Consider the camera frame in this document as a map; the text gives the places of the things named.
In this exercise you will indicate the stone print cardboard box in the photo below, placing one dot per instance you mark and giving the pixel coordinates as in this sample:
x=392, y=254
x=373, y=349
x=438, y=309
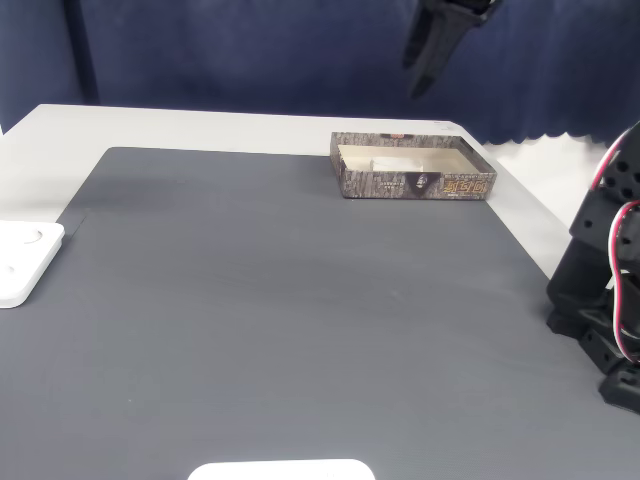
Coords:
x=390, y=186

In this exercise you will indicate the dark blue curtain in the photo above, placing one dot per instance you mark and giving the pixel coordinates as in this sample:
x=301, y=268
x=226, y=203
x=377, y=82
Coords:
x=200, y=50

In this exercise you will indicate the grey table mat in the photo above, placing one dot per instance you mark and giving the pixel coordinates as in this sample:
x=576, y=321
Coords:
x=250, y=325

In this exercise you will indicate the white rounded device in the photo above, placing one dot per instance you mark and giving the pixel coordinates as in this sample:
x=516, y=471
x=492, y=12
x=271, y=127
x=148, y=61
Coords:
x=280, y=472

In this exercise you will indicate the white tray with round hollows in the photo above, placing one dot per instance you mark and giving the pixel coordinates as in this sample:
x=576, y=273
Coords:
x=25, y=265

